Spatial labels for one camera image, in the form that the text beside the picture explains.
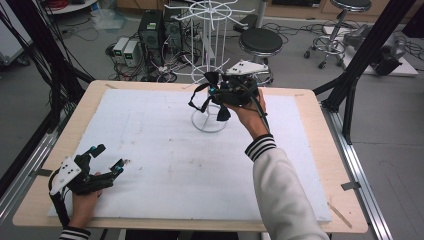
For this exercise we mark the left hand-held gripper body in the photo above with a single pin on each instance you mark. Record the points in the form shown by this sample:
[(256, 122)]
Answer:
[(66, 173)]

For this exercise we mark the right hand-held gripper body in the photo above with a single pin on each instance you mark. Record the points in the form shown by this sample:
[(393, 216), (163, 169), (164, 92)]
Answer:
[(245, 68)]

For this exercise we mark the black bow tie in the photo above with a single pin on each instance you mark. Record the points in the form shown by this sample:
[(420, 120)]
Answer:
[(211, 77)]

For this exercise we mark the person's right hand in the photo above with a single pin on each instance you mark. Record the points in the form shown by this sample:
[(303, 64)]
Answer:
[(250, 116)]

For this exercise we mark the person's left hand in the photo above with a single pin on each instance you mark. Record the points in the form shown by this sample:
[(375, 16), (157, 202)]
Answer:
[(83, 208)]

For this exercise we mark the grey tape strip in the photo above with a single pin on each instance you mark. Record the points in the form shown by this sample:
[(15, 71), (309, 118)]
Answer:
[(350, 186), (41, 172)]

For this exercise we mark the black round stool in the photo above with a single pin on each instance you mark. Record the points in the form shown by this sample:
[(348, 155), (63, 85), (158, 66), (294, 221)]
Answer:
[(260, 41)]

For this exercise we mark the white foam board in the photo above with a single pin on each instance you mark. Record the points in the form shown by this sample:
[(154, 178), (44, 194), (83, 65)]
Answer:
[(160, 160)]

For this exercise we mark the black computer tower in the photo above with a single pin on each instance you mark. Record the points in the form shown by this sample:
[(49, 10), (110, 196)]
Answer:
[(150, 33), (174, 31)]

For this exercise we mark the white power supply unit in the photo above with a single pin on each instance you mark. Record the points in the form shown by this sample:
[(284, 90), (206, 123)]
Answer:
[(131, 53), (120, 48)]

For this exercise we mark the black stool on castors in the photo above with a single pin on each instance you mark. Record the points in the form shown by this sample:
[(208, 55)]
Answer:
[(336, 40)]

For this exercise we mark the clear plastic bag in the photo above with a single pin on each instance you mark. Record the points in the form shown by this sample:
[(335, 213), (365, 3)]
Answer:
[(108, 18)]

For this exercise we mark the white platform with grey device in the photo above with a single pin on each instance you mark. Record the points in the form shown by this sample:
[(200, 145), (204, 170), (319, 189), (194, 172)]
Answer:
[(383, 50)]

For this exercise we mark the round white table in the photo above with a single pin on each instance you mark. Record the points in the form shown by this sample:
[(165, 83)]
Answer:
[(71, 6)]

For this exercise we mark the thin wooden stick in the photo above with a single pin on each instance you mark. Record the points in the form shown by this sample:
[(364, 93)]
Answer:
[(340, 215)]

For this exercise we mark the aluminium rail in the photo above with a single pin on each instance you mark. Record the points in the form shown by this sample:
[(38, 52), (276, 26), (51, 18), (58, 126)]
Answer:
[(361, 186), (25, 170)]

